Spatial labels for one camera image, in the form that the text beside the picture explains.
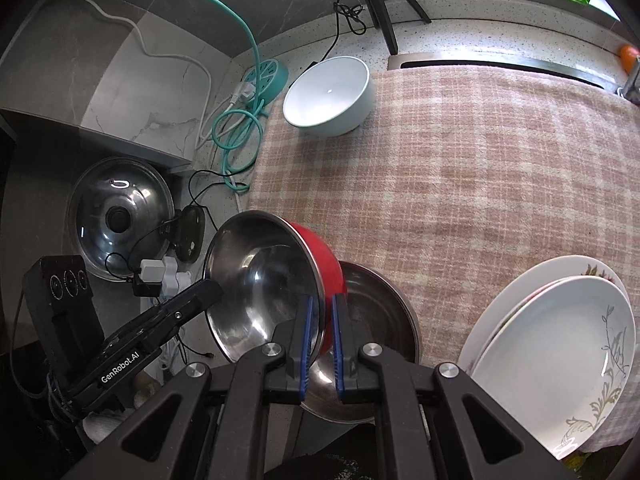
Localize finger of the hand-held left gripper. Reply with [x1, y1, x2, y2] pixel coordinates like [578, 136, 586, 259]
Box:
[100, 279, 224, 361]

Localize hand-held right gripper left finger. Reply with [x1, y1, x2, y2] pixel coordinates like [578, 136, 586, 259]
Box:
[60, 296, 315, 480]

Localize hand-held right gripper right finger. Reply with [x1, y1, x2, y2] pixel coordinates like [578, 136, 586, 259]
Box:
[331, 294, 578, 480]

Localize stainless steel bowl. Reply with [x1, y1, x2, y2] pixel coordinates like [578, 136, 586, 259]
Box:
[300, 260, 422, 423]

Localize red bowl steel interior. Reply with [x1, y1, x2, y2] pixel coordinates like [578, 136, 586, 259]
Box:
[203, 210, 347, 366]

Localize white plate grey leaf print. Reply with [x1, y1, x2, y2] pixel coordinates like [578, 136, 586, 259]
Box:
[470, 275, 637, 461]

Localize white plate brown leaf print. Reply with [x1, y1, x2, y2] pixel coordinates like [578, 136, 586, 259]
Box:
[457, 255, 628, 376]

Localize person's left hand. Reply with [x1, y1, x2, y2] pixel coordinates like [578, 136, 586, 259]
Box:
[82, 374, 165, 443]

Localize white power strip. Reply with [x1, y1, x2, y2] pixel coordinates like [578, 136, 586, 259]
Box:
[160, 257, 193, 301]

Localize white charger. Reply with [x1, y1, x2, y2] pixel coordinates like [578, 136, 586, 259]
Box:
[139, 259, 168, 285]

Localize dark green tray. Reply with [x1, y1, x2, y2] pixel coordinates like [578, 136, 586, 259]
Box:
[172, 204, 206, 262]

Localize glass pot lid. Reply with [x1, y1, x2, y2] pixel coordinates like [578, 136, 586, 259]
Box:
[66, 156, 176, 282]

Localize plaid beige cloth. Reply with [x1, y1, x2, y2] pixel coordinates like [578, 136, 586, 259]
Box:
[240, 65, 640, 456]

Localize round teal power strip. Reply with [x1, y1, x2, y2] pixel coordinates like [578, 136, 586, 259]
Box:
[243, 59, 289, 107]

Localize white bowl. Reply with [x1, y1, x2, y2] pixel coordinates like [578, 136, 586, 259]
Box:
[282, 56, 376, 137]

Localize black tripod legs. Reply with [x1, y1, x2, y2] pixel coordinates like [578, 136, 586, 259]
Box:
[349, 0, 432, 56]

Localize white power cable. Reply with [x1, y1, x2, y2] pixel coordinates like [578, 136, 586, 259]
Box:
[60, 0, 261, 151]

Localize teal cable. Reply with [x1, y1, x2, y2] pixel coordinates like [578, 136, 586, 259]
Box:
[127, 0, 271, 193]

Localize thin black cable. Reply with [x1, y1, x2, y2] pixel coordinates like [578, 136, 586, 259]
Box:
[105, 0, 366, 281]

